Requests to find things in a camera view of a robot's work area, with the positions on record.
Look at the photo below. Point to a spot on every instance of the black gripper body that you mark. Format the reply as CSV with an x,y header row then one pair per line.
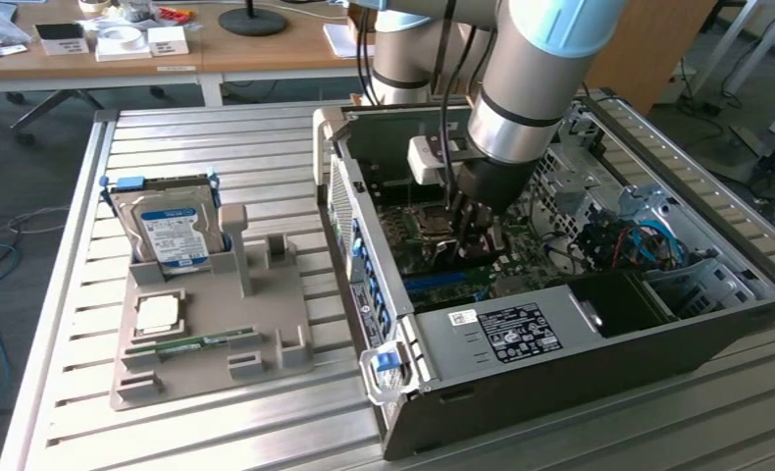
x,y
499,184

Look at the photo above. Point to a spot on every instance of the black Nvidia graphics card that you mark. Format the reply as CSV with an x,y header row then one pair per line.
x,y
440,262

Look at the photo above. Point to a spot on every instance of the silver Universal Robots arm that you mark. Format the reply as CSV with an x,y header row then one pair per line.
x,y
531,98

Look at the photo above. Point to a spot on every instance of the metal CPU socket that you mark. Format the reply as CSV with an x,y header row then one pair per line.
x,y
429,221

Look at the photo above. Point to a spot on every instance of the green Dell motherboard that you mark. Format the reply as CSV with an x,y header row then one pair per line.
x,y
524,250

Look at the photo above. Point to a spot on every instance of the blue expansion slot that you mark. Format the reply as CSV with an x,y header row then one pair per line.
x,y
440,283

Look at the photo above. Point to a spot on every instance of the perforated metal drive cage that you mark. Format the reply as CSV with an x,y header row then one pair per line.
x,y
584,201

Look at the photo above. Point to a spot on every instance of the grey power supply unit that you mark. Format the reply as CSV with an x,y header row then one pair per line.
x,y
440,343

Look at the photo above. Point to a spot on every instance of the black plastic fan shroud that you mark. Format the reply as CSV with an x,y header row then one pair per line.
x,y
616,304

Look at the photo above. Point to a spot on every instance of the blue case release latch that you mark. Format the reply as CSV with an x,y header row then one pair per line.
x,y
384,364

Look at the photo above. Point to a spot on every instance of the open black PC case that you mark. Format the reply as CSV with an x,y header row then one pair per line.
x,y
557,392

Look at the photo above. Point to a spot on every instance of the empty metal disk bay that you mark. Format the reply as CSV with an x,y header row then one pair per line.
x,y
708,289

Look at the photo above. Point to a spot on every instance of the wooden cabinet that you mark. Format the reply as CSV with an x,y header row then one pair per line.
x,y
655,49

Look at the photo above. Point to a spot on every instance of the white paper stack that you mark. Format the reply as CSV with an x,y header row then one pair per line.
x,y
344,44

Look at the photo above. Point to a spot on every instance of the grey printed parts rack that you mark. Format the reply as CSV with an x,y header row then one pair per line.
x,y
224,314

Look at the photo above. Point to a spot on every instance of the hard disk with blue carrier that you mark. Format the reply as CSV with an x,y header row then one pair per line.
x,y
168,230

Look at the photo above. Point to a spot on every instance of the green RAM stick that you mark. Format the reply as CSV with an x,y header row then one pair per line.
x,y
204,340

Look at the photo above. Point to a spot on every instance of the silver CPU chip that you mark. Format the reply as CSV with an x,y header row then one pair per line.
x,y
158,314

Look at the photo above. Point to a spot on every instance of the black round lamp base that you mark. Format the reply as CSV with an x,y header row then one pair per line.
x,y
253,22

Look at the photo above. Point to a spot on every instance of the white labelled box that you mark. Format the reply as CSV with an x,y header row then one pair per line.
x,y
166,41

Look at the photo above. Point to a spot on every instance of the red small parts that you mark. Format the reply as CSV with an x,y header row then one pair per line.
x,y
176,15

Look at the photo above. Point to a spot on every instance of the flat white box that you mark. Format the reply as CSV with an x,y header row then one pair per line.
x,y
121,54

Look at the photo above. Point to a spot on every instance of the white tape roll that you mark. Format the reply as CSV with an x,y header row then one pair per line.
x,y
120,36

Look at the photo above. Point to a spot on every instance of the beige tape roll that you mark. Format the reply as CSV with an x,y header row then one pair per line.
x,y
92,6

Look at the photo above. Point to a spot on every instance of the white box black top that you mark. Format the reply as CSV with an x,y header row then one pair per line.
x,y
60,36

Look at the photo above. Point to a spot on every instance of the white label card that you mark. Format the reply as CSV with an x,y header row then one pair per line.
x,y
1,50

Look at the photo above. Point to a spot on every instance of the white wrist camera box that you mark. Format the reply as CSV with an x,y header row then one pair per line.
x,y
427,159

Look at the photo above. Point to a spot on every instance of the white desk leg frame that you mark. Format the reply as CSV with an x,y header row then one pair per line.
x,y
751,29

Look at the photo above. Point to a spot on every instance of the wooden desk white frame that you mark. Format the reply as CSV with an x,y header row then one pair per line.
x,y
33,66

